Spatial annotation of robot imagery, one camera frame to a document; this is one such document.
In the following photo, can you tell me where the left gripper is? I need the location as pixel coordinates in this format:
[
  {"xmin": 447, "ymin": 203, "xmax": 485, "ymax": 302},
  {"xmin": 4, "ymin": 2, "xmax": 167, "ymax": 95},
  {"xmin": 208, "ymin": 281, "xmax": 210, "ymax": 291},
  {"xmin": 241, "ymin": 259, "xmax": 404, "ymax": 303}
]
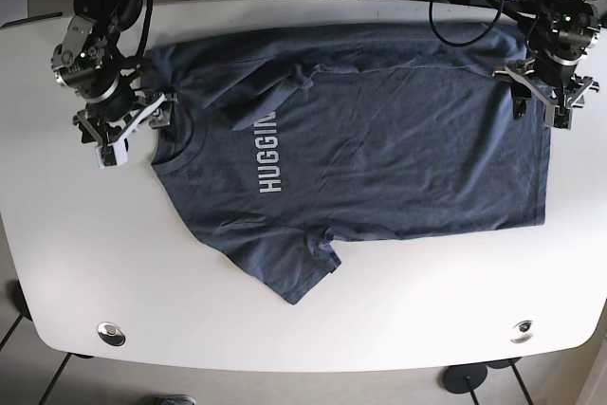
[{"xmin": 492, "ymin": 59, "xmax": 600, "ymax": 120}]

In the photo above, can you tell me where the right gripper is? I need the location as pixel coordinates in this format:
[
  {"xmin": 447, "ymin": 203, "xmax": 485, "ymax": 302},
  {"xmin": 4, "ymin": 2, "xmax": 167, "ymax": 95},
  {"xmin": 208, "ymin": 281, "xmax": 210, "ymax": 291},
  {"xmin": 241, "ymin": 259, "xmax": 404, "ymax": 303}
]
[{"xmin": 72, "ymin": 90, "xmax": 178, "ymax": 146}]

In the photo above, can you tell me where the navy heather printed T-shirt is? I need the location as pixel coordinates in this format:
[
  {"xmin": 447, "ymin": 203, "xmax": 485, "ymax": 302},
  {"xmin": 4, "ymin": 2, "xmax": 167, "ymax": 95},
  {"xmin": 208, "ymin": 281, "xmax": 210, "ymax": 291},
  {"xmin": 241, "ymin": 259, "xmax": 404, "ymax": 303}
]
[{"xmin": 142, "ymin": 24, "xmax": 550, "ymax": 304}]

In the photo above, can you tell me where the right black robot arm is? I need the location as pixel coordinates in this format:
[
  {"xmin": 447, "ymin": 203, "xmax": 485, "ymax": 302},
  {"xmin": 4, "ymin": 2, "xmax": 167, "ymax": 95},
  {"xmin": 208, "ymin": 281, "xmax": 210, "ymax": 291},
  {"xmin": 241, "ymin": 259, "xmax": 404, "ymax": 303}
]
[{"xmin": 51, "ymin": 0, "xmax": 176, "ymax": 163}]

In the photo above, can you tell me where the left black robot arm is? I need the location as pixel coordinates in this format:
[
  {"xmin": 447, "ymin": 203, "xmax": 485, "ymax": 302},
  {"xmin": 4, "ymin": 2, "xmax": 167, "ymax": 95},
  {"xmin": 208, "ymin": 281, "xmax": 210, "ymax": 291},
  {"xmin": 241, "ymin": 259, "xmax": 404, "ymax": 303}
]
[{"xmin": 428, "ymin": 0, "xmax": 601, "ymax": 129}]

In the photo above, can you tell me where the black table leg left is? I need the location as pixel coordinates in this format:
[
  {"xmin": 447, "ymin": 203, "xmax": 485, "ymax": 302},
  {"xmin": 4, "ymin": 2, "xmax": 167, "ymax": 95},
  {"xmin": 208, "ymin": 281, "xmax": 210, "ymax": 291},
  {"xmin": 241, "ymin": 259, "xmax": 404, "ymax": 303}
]
[{"xmin": 0, "ymin": 280, "xmax": 32, "ymax": 350}]

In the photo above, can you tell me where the left silver table grommet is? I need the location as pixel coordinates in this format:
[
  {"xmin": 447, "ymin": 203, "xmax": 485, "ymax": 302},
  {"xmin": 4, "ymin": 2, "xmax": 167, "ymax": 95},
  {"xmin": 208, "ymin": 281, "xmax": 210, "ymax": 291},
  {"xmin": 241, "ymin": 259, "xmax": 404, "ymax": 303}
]
[{"xmin": 97, "ymin": 322, "xmax": 126, "ymax": 347}]

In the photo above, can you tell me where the silver table grommet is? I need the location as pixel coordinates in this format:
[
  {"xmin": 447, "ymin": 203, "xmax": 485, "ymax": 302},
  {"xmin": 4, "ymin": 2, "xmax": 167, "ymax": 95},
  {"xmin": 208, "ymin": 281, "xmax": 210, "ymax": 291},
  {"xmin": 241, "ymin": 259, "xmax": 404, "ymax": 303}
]
[
  {"xmin": 97, "ymin": 322, "xmax": 126, "ymax": 347},
  {"xmin": 508, "ymin": 320, "xmax": 535, "ymax": 344}
]

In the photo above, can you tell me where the right silver table grommet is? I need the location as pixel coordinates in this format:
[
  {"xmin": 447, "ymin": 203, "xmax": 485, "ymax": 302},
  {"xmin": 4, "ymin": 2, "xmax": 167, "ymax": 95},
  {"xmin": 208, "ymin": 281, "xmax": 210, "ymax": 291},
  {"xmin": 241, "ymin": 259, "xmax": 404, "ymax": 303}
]
[{"xmin": 508, "ymin": 320, "xmax": 535, "ymax": 344}]

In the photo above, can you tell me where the grey shoe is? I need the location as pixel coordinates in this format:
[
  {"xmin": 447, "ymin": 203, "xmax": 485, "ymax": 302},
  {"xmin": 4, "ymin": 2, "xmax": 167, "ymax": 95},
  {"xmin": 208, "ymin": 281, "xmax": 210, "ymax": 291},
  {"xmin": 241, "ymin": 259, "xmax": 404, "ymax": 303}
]
[{"xmin": 142, "ymin": 395, "xmax": 196, "ymax": 405}]

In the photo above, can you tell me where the black round stand base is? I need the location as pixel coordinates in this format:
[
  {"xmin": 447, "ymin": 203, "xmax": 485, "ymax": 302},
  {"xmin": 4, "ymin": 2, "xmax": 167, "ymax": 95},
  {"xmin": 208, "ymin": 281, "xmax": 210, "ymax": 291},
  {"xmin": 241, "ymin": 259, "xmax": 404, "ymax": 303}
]
[{"xmin": 442, "ymin": 363, "xmax": 487, "ymax": 395}]

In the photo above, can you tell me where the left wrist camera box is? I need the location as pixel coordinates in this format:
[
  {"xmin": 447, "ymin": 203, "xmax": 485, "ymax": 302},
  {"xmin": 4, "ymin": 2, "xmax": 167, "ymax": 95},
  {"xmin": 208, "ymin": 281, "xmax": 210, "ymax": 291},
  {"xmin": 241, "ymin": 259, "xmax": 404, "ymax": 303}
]
[{"xmin": 544, "ymin": 105, "xmax": 573, "ymax": 130}]

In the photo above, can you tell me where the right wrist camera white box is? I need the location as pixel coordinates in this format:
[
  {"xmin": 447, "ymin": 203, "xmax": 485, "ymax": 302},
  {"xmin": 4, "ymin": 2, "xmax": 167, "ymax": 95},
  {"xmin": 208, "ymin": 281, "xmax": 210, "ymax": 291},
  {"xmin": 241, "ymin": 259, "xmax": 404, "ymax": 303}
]
[{"xmin": 95, "ymin": 140, "xmax": 128, "ymax": 169}]

